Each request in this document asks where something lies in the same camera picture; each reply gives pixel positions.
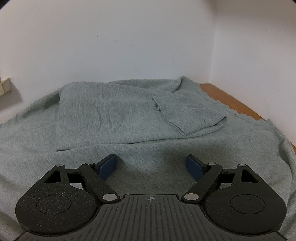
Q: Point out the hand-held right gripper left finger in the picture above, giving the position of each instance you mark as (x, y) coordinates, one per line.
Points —
(106, 166)

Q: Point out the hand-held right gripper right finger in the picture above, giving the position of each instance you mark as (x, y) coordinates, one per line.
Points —
(194, 166)

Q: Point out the grey sweatshirt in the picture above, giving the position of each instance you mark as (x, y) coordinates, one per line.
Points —
(138, 115)

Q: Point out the beige window sill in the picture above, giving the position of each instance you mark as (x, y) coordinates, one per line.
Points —
(5, 87)

